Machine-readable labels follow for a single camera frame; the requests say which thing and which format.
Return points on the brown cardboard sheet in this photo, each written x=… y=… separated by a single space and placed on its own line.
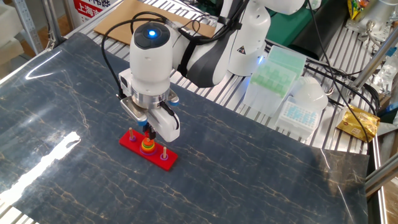
x=118 y=21

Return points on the red Hanoi base with pegs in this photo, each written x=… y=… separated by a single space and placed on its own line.
x=171 y=164

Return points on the black sheet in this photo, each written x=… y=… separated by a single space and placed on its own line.
x=334 y=21

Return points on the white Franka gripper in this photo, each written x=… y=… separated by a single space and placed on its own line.
x=166 y=124

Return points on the aluminium frame post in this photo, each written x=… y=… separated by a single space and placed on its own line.
x=376 y=57

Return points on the dark blue marble mat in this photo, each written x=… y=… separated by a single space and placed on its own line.
x=217 y=186

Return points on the green pipette tip box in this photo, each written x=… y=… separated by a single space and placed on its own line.
x=273 y=81

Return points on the grey metal pole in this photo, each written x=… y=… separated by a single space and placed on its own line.
x=51 y=21

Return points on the red white sign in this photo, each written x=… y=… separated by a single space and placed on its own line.
x=87 y=9

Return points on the gold snack packet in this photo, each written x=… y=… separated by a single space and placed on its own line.
x=357 y=123

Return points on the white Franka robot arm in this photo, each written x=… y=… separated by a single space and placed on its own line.
x=149 y=62

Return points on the white foam box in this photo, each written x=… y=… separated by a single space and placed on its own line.
x=9 y=25

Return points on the white translucent plastic dome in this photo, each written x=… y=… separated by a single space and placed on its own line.
x=311 y=91

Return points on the perforated metal shelf post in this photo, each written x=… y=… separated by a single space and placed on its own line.
x=28 y=25

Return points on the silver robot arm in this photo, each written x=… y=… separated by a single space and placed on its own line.
x=377 y=12

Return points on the green board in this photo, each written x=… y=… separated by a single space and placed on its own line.
x=286 y=31

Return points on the aluminium frame bar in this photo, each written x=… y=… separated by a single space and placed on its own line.
x=382 y=179

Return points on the colourful snack bag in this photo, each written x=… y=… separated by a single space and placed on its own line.
x=354 y=7

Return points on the blue pipette tip box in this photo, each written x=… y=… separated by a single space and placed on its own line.
x=298 y=118

